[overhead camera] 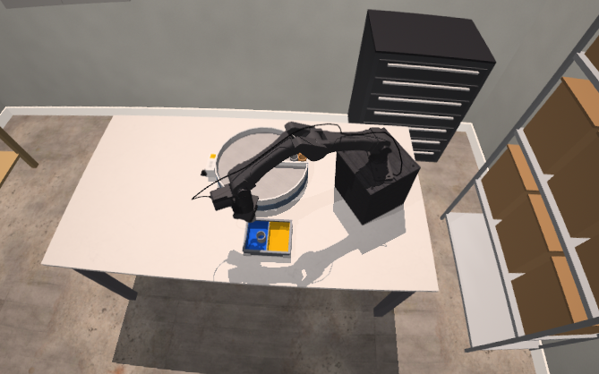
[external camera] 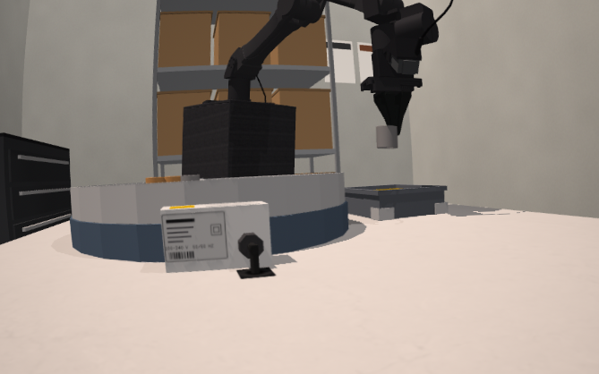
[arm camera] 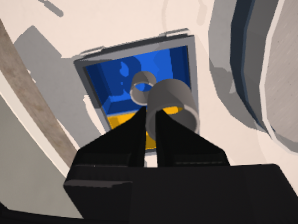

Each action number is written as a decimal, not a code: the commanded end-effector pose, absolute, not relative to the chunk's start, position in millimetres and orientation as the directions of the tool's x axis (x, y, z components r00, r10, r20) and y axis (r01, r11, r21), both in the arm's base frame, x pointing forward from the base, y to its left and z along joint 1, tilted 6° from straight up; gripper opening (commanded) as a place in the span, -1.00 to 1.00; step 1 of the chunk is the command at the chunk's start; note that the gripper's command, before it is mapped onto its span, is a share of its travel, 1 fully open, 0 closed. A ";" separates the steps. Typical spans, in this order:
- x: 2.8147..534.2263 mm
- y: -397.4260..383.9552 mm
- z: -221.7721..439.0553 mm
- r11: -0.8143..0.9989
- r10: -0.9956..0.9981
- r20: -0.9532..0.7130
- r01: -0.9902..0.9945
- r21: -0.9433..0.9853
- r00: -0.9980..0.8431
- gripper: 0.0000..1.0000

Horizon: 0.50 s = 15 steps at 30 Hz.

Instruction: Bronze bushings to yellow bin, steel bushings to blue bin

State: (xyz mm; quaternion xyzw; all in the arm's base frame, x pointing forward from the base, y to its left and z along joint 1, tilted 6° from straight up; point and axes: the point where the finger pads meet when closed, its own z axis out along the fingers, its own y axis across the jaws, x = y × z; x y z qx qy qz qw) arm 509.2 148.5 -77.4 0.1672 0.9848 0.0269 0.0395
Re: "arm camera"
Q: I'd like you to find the grey metal bushing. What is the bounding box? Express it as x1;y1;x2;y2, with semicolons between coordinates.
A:
145;79;200;141
130;71;157;105

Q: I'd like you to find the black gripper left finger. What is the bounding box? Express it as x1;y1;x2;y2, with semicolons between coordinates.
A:
71;106;146;167

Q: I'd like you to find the yellow bin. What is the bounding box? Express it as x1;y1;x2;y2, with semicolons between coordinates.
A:
107;107;182;149

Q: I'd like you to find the blue bin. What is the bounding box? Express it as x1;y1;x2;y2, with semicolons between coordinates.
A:
85;46;190;115

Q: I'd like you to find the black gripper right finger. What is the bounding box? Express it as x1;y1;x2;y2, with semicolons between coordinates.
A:
155;109;231;167

